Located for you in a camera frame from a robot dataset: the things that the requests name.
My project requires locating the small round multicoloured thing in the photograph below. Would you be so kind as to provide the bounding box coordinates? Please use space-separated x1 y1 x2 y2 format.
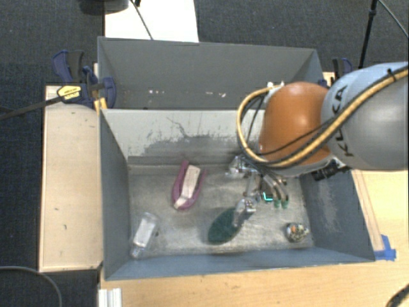
284 222 311 244

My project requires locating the black cylinder on white bracket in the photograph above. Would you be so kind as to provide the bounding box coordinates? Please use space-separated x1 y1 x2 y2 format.
311 162 350 182

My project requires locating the pale wood board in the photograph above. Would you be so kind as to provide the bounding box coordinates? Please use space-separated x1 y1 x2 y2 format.
38 84 105 273

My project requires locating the purple and white stapler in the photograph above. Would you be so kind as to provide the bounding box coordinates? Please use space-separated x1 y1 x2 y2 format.
171 159 207 212

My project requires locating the grey metal bin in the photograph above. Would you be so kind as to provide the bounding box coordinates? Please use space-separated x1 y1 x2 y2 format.
96 36 376 281

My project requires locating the dark green oval sponge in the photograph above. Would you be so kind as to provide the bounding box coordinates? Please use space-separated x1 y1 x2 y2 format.
207 207 249 246

